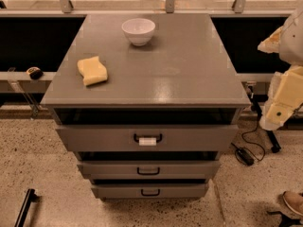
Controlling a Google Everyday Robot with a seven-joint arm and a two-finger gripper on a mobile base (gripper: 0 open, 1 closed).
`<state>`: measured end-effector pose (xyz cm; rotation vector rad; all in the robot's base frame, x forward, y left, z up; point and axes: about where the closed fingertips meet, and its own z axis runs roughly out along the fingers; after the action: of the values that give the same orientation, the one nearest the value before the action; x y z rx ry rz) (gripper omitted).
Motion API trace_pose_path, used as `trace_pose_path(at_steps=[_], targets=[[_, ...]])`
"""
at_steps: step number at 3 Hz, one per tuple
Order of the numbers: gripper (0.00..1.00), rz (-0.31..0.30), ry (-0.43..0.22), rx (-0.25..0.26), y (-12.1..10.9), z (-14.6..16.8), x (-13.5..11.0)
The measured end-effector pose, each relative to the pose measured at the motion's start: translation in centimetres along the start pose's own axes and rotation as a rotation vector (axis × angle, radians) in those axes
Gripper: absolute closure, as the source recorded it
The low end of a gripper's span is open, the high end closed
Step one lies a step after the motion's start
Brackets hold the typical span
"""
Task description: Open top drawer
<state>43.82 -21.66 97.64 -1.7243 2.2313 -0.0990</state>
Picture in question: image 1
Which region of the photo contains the black power adapter with cable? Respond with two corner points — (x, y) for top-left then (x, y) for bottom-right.
(231, 125), (266, 166)

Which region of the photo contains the black yellow tape measure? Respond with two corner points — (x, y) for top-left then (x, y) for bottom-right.
(27, 67), (44, 79)

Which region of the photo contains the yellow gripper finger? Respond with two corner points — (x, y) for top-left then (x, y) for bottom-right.
(258, 27), (282, 54)
(265, 70), (303, 126)

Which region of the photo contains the grey middle drawer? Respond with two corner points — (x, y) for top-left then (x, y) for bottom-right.
(78, 161), (220, 180)

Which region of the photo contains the tan shoe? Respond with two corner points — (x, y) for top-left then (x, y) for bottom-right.
(282, 191), (303, 216)

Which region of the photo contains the black chair base leg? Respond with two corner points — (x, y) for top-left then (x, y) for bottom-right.
(267, 211), (302, 227)

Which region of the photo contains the grey drawer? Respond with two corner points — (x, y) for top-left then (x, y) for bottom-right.
(78, 161), (220, 180)
(92, 183), (208, 199)
(56, 125), (238, 152)

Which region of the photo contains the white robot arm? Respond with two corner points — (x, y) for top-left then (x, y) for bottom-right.
(258, 5), (303, 131)

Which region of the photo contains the white ceramic bowl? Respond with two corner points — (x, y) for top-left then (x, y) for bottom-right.
(121, 18), (155, 46)

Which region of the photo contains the grey drawer cabinet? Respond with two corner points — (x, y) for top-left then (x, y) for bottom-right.
(43, 13), (249, 186)

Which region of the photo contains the yellow sponge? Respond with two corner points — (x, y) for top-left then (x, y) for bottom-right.
(77, 56), (108, 86)

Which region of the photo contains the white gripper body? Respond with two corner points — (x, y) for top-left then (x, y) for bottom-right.
(258, 64), (303, 131)

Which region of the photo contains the grey bottom drawer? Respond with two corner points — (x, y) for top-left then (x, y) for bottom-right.
(92, 183), (208, 199)

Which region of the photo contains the black floor stand leg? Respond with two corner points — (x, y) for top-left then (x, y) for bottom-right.
(14, 188), (39, 227)

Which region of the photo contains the clear acrylic bracket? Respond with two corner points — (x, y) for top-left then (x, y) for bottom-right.
(8, 67), (39, 120)

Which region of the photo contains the grey top drawer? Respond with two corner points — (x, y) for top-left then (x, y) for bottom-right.
(56, 125), (238, 152)

